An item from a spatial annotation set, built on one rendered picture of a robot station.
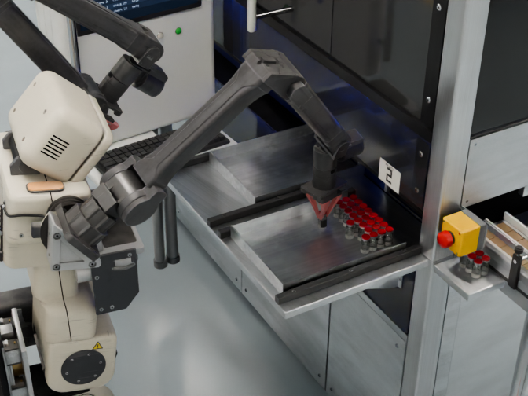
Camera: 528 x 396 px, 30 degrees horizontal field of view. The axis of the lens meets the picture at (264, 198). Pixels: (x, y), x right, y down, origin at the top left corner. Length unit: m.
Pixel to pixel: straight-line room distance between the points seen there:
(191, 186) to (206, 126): 0.75
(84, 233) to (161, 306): 1.70
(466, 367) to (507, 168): 0.63
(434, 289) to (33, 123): 1.05
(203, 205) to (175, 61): 0.59
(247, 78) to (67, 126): 0.37
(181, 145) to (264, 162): 0.84
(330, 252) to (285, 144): 0.51
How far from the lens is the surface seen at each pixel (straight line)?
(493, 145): 2.31
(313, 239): 2.43
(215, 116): 1.89
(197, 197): 2.58
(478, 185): 2.35
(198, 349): 3.43
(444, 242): 2.26
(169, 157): 1.91
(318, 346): 3.08
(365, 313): 2.75
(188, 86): 3.04
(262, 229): 2.46
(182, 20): 2.94
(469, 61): 2.14
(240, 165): 2.71
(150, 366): 3.38
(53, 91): 2.04
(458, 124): 2.20
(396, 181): 2.42
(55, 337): 2.27
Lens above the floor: 2.32
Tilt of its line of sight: 34 degrees down
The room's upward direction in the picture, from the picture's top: 1 degrees clockwise
